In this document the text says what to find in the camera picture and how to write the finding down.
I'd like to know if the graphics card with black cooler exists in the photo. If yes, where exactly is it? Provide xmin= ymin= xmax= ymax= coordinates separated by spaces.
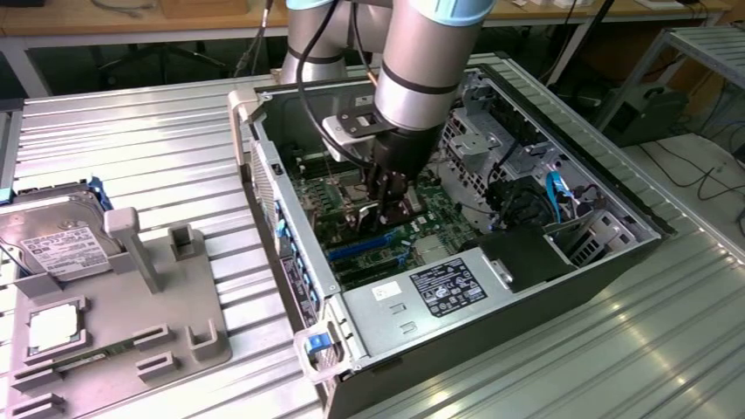
xmin=352 ymin=198 xmax=421 ymax=239

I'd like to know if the grey hanging cable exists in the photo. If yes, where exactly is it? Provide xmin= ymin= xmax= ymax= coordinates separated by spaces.
xmin=234 ymin=0 xmax=276 ymax=79

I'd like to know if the black RAM slot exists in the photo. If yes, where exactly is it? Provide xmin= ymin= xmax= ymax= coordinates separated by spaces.
xmin=293 ymin=150 xmax=330 ymax=170
xmin=298 ymin=159 xmax=345 ymax=181

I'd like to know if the black chair base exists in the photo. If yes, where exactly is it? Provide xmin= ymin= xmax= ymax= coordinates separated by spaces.
xmin=96 ymin=41 xmax=229 ymax=85

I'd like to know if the thin dark disk wire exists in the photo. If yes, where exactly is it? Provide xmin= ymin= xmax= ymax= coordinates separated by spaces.
xmin=0 ymin=242 xmax=29 ymax=280

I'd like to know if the silver hard disk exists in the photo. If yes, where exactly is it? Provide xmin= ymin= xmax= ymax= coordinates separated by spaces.
xmin=0 ymin=194 xmax=115 ymax=283

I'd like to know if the CPU socket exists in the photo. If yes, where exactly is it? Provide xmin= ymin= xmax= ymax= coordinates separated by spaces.
xmin=334 ymin=176 xmax=372 ymax=207

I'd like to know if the black air shroud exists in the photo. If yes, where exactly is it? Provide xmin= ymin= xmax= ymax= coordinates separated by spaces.
xmin=458 ymin=224 xmax=577 ymax=293

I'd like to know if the green motherboard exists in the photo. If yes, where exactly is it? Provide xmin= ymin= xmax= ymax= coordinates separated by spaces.
xmin=278 ymin=141 xmax=488 ymax=292

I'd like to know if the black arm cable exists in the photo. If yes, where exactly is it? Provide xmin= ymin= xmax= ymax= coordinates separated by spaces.
xmin=296 ymin=0 xmax=373 ymax=169

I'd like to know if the black expansion slot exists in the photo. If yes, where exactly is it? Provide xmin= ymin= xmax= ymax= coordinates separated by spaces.
xmin=336 ymin=260 xmax=402 ymax=290

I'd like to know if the silver CPU chip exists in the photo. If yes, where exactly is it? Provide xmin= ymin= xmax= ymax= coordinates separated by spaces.
xmin=27 ymin=306 xmax=81 ymax=351

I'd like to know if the blue disk caddy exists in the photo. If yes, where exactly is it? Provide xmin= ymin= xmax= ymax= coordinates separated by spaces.
xmin=0 ymin=174 xmax=116 ymax=217

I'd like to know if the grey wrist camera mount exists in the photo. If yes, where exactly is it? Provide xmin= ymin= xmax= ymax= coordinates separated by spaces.
xmin=321 ymin=104 xmax=386 ymax=161

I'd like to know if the silver chipset heatsink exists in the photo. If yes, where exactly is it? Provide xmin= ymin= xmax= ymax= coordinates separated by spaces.
xmin=416 ymin=238 xmax=454 ymax=259

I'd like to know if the wooden desk with white frame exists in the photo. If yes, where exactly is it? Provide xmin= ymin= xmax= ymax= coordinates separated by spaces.
xmin=0 ymin=0 xmax=732 ymax=100

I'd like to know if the blue wire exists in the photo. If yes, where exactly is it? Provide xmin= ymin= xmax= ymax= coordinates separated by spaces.
xmin=545 ymin=169 xmax=577 ymax=224

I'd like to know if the black floor cable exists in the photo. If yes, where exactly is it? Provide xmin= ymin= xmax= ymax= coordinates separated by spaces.
xmin=640 ymin=139 xmax=745 ymax=202

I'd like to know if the metal slat shelf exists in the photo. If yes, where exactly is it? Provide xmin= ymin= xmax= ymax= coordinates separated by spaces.
xmin=598 ymin=25 xmax=745 ymax=132

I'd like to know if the black wire bundle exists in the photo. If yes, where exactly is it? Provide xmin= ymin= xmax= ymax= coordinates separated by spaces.
xmin=485 ymin=176 xmax=552 ymax=229

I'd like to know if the black box under shelf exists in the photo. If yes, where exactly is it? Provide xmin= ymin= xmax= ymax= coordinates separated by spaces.
xmin=610 ymin=85 xmax=692 ymax=148

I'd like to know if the silver disk bay cage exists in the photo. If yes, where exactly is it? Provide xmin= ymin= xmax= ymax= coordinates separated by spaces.
xmin=438 ymin=106 xmax=513 ymax=228

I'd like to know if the open grey PC case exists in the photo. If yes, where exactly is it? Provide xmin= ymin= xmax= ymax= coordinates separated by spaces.
xmin=225 ymin=62 xmax=677 ymax=419

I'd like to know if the silver power supply unit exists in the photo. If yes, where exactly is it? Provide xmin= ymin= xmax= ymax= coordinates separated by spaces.
xmin=341 ymin=249 xmax=517 ymax=360

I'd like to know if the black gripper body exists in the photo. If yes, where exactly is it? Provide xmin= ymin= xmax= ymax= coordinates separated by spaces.
xmin=370 ymin=123 xmax=444 ymax=183

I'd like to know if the blue expansion slot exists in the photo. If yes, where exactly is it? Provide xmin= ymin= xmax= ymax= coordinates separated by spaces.
xmin=325 ymin=234 xmax=392 ymax=263

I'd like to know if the dark RAM stick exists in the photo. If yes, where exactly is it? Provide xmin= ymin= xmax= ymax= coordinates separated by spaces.
xmin=318 ymin=204 xmax=362 ymax=236

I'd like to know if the grey parts rack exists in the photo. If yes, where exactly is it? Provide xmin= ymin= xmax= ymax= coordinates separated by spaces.
xmin=5 ymin=207 xmax=234 ymax=419

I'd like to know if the green RAM stick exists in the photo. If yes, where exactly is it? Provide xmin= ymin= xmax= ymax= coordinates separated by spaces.
xmin=51 ymin=340 xmax=138 ymax=375

